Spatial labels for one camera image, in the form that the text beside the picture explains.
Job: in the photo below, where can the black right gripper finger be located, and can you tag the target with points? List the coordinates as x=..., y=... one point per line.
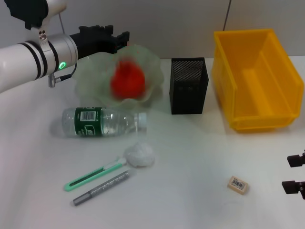
x=293, y=188
x=297, y=161

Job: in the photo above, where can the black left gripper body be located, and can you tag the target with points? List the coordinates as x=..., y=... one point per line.
x=93, y=43

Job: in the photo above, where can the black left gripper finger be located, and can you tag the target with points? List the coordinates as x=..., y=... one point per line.
x=122, y=39

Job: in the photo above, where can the orange fruit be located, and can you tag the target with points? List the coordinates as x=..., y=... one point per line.
x=127, y=81

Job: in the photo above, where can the beige eraser with barcode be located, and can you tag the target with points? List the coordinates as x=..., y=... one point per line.
x=238, y=184

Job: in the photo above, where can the clear green-label water bottle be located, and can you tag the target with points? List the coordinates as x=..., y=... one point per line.
x=88, y=121

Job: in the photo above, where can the white paper ball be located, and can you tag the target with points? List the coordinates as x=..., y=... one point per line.
x=140, y=155

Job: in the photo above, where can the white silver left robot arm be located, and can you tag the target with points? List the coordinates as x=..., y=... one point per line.
x=21, y=62

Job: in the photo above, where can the pale green glass fruit bowl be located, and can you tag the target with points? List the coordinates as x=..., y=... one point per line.
x=95, y=71

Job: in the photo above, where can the black mesh pen holder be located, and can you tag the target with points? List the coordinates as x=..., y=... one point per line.
x=188, y=100

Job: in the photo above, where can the silver marker pen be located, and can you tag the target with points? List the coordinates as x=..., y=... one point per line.
x=104, y=186

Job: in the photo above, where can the yellow plastic bin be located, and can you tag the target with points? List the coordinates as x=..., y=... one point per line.
x=257, y=83

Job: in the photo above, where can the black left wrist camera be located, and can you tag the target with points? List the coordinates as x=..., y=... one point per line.
x=26, y=12

